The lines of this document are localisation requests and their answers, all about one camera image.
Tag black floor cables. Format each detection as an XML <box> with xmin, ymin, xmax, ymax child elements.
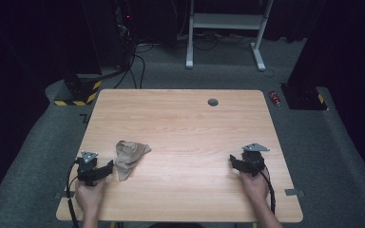
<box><xmin>113</xmin><ymin>42</ymin><xmax>155</xmax><ymax>90</ymax></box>

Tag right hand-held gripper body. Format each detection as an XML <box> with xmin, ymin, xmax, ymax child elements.
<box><xmin>240</xmin><ymin>142</ymin><xmax>271</xmax><ymax>178</ymax></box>

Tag right hand-held gripper black cable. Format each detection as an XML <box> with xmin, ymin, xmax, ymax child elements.
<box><xmin>259</xmin><ymin>165</ymin><xmax>277</xmax><ymax>216</ymax></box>

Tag tan cloth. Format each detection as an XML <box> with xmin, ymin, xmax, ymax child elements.
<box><xmin>114</xmin><ymin>140</ymin><xmax>153</xmax><ymax>182</ymax></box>

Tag left hand-held gripper black cable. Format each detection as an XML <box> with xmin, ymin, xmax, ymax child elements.
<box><xmin>66</xmin><ymin>159</ymin><xmax>82</xmax><ymax>228</ymax></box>

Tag white metal stand frame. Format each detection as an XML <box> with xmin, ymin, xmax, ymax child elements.
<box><xmin>185</xmin><ymin>0</ymin><xmax>274</xmax><ymax>72</ymax></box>

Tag grey tape piece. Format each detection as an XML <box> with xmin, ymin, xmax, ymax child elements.
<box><xmin>284</xmin><ymin>188</ymin><xmax>306</xmax><ymax>198</ymax></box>
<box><xmin>54</xmin><ymin>190</ymin><xmax>76</xmax><ymax>200</ymax></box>

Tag hand-held gripper black cable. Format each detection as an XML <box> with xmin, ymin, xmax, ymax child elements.
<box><xmin>259</xmin><ymin>165</ymin><xmax>277</xmax><ymax>216</ymax></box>
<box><xmin>66</xmin><ymin>159</ymin><xmax>82</xmax><ymax>228</ymax></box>

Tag black yellow striped stand base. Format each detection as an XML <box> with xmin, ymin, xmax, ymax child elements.
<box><xmin>53</xmin><ymin>73</ymin><xmax>103</xmax><ymax>107</ymax></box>

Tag dark computer tower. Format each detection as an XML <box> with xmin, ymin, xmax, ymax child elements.
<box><xmin>112</xmin><ymin>0</ymin><xmax>138</xmax><ymax>69</ymax></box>

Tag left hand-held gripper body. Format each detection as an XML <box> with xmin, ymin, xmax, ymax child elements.
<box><xmin>75</xmin><ymin>150</ymin><xmax>106</xmax><ymax>187</ymax></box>

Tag red can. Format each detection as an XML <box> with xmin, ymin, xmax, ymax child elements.
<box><xmin>268</xmin><ymin>90</ymin><xmax>281</xmax><ymax>107</ymax></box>

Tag person's right hand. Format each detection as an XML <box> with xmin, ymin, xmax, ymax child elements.
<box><xmin>240</xmin><ymin>166</ymin><xmax>271</xmax><ymax>204</ymax></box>

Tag person's left hand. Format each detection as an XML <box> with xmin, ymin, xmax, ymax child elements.
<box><xmin>74</xmin><ymin>176</ymin><xmax>107</xmax><ymax>214</ymax></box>

